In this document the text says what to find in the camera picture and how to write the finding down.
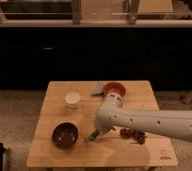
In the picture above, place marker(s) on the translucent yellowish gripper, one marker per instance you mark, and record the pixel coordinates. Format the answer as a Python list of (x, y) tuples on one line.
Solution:
[(106, 131)]

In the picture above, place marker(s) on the green pepper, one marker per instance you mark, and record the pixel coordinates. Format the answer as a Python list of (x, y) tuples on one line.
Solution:
[(93, 136)]

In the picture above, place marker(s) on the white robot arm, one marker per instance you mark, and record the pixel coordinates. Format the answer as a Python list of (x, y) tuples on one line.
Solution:
[(170, 123)]

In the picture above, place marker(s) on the white paper cup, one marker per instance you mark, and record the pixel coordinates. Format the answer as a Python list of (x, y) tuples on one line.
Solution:
[(72, 99)]

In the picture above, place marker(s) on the dark dried fruit cluster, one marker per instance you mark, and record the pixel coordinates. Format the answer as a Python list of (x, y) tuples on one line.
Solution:
[(138, 136)]

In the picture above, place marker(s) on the orange bowl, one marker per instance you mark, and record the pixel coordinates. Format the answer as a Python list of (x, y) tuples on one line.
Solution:
[(114, 87)]

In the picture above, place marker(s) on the grey cloth piece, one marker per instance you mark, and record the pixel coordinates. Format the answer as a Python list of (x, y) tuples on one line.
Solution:
[(98, 89)]

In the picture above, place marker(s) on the wooden folding table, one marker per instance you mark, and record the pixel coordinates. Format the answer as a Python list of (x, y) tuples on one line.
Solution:
[(109, 150)]

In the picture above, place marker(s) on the dark brown bowl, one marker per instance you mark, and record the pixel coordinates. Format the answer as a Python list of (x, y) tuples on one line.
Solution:
[(65, 135)]

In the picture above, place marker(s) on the debris on floor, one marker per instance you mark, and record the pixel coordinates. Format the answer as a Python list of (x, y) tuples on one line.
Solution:
[(190, 96)]

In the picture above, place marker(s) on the black handle bar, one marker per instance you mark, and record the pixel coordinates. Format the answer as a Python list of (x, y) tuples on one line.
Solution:
[(2, 150)]

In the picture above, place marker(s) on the wooden shelf rail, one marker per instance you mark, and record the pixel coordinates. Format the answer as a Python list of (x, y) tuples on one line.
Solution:
[(96, 13)]

